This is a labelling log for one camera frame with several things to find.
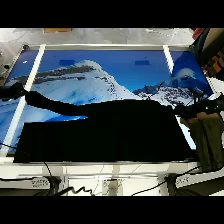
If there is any black garment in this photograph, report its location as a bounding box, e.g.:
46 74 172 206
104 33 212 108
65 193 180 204
13 89 198 164

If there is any silver frame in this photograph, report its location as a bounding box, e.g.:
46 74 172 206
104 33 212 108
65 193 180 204
0 43 224 197

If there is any black cable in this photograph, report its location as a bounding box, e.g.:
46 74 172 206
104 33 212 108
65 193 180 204
0 142 54 179
49 185 95 197
130 165 202 197

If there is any heap of clothes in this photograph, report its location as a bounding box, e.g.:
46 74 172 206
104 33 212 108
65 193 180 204
190 28 224 82

